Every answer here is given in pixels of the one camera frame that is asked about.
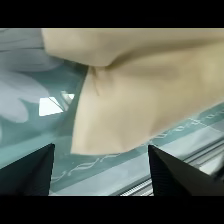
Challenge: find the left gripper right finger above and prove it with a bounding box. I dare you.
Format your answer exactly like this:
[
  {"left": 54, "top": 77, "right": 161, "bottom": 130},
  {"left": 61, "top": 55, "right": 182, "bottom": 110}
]
[{"left": 147, "top": 144, "right": 224, "bottom": 197}]

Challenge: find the silver frame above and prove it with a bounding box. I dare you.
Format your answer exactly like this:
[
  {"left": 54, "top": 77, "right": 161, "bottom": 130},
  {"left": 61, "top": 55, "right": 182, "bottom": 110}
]
[{"left": 114, "top": 138, "right": 224, "bottom": 197}]

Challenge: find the beige T-shirt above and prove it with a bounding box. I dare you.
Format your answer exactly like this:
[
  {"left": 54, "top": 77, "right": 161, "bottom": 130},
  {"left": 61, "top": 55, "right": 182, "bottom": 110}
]
[{"left": 41, "top": 28, "right": 224, "bottom": 156}]

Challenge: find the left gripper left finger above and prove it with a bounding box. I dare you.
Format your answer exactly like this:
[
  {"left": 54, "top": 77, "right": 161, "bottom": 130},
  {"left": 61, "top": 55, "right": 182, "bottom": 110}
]
[{"left": 0, "top": 143, "right": 56, "bottom": 197}]

